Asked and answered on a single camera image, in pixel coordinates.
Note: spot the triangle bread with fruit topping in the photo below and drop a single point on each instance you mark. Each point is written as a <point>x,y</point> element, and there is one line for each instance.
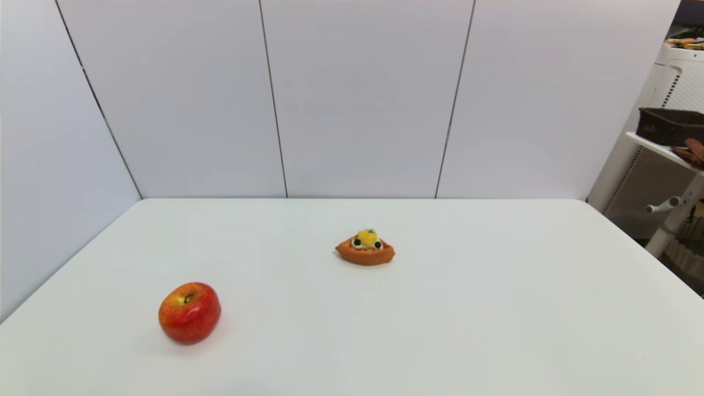
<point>365,251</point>

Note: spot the red apple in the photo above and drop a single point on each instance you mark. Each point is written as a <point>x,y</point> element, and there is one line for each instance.
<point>190,313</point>

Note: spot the white perforated air purifier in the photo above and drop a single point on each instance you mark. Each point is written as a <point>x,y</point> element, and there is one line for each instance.
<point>649,170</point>

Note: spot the white shelf stand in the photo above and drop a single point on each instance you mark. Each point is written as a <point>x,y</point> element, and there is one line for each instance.
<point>674,206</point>

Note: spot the dark woven basket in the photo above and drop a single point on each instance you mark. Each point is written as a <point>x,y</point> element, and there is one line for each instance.
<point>669,126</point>

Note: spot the brown items on shelf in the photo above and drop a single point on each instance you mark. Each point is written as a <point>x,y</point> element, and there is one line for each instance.
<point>694,153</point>

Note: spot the colourful clutter atop purifier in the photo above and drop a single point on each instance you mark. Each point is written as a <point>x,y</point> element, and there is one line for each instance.
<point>685,42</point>

